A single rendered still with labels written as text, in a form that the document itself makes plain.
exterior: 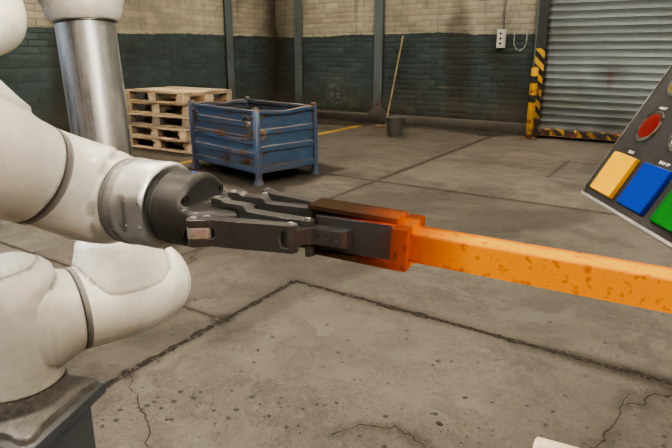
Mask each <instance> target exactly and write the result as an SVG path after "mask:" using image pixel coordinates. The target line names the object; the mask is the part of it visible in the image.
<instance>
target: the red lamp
mask: <svg viewBox="0 0 672 448"><path fill-rule="evenodd" d="M659 122H660V116H659V115H658V114H654V115H652V116H650V117H649V118H647V119H646V120H645V121H644V122H643V124H642V125H641V127H640V129H639V131H638V136H639V137H641V138H643V137H646V136H648V135H649V134H651V133H652V132H653V131H654V130H655V129H656V127H657V126H658V124H659Z"/></svg>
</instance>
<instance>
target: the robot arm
mask: <svg viewBox="0 0 672 448"><path fill-rule="evenodd" d="M125 1H126V0H38V2H39V4H40V5H41V7H42V9H43V12H44V14H45V16H46V17H47V19H48V20H49V21H50V22H51V23H52V24H54V28H55V35H56V41H57V48H58V54H59V61H60V67H61V74H62V80H63V87H64V93H65V100H66V106H67V113H68V119H69V126H70V132H71V133H68V132H66V131H63V130H61V129H58V128H56V127H54V126H52V125H50V124H48V123H46V122H44V121H42V120H40V119H39V118H38V117H36V116H35V115H33V114H32V112H31V107H30V106H29V105H28V104H27V103H25V102H24V101H23V100H22V99H21V98H20V97H18V96H17V95H16V94H15V93H14V92H13V91H12V90H11V89H10V88H9V87H8V86H6V85H5V84H4V83H3V82H2V81H1V80H0V220H2V221H7V222H12V223H16V224H20V225H23V226H26V227H29V228H32V229H35V230H38V231H39V232H41V233H44V234H46V235H49V236H52V237H56V238H61V239H66V240H74V241H76V242H75V244H74V253H73V259H72V267H69V268H65V269H55V268H53V265H52V264H51V262H49V261H48V260H46V259H44V258H43V257H41V256H38V255H35V254H29V253H25V252H8V253H2V254H0V439H1V440H6V441H10V442H12V443H14V444H15V445H17V446H27V445H30V444H32V443H34V442H35V441H36V440H37V439H38V437H39V436H40V434H41V433H42V432H43V430H44V429H45V428H47V427H48V426H49V425H50V424H51V423H52V422H53V421H54V420H56V419H57V418H58V417H59V416H60V415H61V414H62V413H63V412H65V411H66V410H67V409H68V408H69V407H70V406H71V405H73V404H74V403H75V402H76V401H77V400H78V399H79V398H80V397H82V396H83V395H84V394H86V393H88V392H90V391H91V390H93V389H94V388H95V387H96V379H95V378H94V377H92V376H74V375H69V374H68V371H67V367H66V363H67V362H68V361H70V360H71V359H73V358H74V357H75V356H77V355H78V354H80V353H81V352H82V351H84V350H87V349H90V348H94V347H98V346H102V345H106V344H110V343H113V342H117V341H120V340H123V339H126V338H129V337H131V336H134V335H137V334H139V333H142V332H144V331H146V330H149V329H151V328H153V327H155V326H157V325H159V324H160V323H162V322H164V321H165V320H167V319H168V318H169V317H171V316H172V315H173V314H175V313H176V312H177V311H178V310H179V309H180V308H181V307H182V306H183V305H184V304H185V302H186V300H187V298H188V296H189V294H190V290H191V277H190V272H189V269H188V266H187V264H186V262H185V261H184V260H183V258H182V256H181V255H180V254H179V253H178V252H177V251H176V250H175V249H173V248H172V247H171V246H174V245H181V246H186V247H192V248H201V247H222V248H232V249H242V250H253V251H263V252H274V253H284V254H295V253H298V251H299V248H298V247H300V248H305V257H313V256H315V255H316V248H317V249H323V250H329V251H335V252H341V253H347V254H353V255H359V256H365V257H371V258H377V259H383V260H389V261H390V246H391V229H392V228H393V227H394V226H395V224H390V223H383V222H377V221H371V220H365V219H359V218H351V217H344V216H337V215H329V214H322V213H320V214H318V215H316V224H315V219H314V218H312V210H309V209H308V204H310V203H312V202H314V201H316V200H318V199H316V198H310V197H305V196H300V195H294V194H289V193H283V192H279V191H277V190H275V189H272V188H264V189H263V190H262V195H259V194H249V193H247V192H246V191H244V190H229V191H228V192H227V191H226V190H225V188H224V187H223V185H222V183H221V182H220V181H219V179H218V178H217V177H216V176H214V175H212V174H210V173H208V172H200V171H191V170H188V169H187V168H186V167H185V166H183V165H181V164H179V163H177V162H171V161H161V160H150V159H147V158H138V157H137V158H134V157H133V153H132V146H131V138H130V131H129V124H128V116H127V104H126V97H125V89H124V82H123V75H122V67H121V60H120V53H119V45H118V38H117V30H116V28H115V24H116V23H118V22H119V21H120V19H121V16H122V14H123V7H124V3H125ZM26 32H27V14H26V9H25V5H24V1H23V0H0V56H3V55H5V54H7V53H9V52H11V51H12V50H14V49H15V48H16V47H18V46H19V45H20V44H21V42H22V41H23V39H24V37H25V35H26Z"/></svg>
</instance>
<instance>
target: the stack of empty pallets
mask: <svg viewBox="0 0 672 448"><path fill-rule="evenodd" d="M137 92H144V94H145V99H136V93H137ZM162 94H167V95H168V96H167V97H162ZM213 94H219V98H213ZM125 97H126V104H127V116H128V124H129V131H130V138H131V146H132V147H138V148H146V149H154V150H162V151H170V152H178V153H186V154H192V148H191V136H190V124H189V112H188V100H193V101H194V102H209V101H213V102H226V101H230V100H232V91H231V89H216V88H197V87H178V86H166V87H150V88H135V89H125ZM137 104H144V105H145V110H144V111H138V106H137ZM165 106H166V107H165ZM166 108H172V109H166ZM138 115H143V116H144V120H145V121H146V122H144V121H142V122H136V119H137V116H138ZM165 118H168V119H165ZM138 127H145V128H147V132H145V133H139V129H138ZM138 138H141V139H145V143H153V146H147V145H139V139H138ZM167 145H170V146H178V147H184V150H180V149H172V148H167Z"/></svg>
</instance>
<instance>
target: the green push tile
mask: <svg viewBox="0 0 672 448"><path fill-rule="evenodd" d="M650 221H651V222H653V223H655V224H656V225H658V226H660V227H662V228H663V229H665V230H667V231H669V232H671V233H672V189H671V191H670V192H669V193H668V195H667V196H666V197H665V199H664V200H663V201H662V203H661V204H660V205H659V207H658V208H657V209H656V211H655V212H654V213H653V214H652V216H651V217H650Z"/></svg>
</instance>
